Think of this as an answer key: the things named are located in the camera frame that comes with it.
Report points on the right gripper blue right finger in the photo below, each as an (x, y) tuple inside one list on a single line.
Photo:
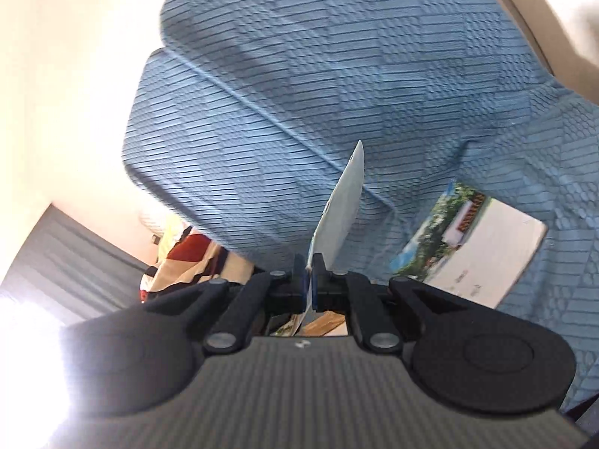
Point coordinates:
[(353, 295)]

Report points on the grey curtain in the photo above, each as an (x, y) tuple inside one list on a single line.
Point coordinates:
[(65, 273)]

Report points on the brown map cover book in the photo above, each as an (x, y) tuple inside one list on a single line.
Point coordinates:
[(325, 323)]

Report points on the blue textured sofa cover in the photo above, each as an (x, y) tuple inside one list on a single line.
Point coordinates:
[(246, 116)]

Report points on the white paper sheets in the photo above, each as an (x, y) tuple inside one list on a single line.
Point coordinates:
[(335, 222)]

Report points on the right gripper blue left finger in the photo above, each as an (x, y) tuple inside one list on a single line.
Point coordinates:
[(265, 295)]

